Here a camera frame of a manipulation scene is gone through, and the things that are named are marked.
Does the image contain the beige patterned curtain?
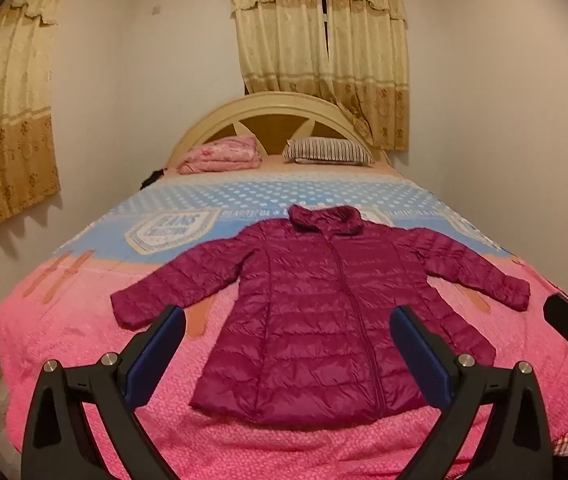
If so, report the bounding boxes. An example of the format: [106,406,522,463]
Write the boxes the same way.
[0,0,74,256]
[323,0,411,152]
[230,0,332,98]

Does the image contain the cream wooden arched headboard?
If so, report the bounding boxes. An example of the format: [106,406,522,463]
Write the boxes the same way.
[166,92,392,171]

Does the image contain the magenta quilted puffer jacket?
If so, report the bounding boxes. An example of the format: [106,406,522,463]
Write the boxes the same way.
[110,204,531,428]

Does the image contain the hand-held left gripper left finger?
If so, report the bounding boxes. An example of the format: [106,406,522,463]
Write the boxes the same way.
[21,305,187,480]

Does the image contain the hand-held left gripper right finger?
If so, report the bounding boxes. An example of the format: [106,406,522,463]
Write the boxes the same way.
[389,306,555,480]

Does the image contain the pink and blue bed blanket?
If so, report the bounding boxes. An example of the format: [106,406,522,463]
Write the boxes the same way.
[0,167,568,480]

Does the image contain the dark object beside bed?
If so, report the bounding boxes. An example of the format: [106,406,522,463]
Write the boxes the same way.
[140,170,169,190]

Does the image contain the striped pillow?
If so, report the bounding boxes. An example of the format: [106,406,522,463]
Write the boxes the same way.
[282,137,376,167]

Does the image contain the folded pink quilt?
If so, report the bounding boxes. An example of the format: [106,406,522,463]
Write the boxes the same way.
[178,135,263,176]

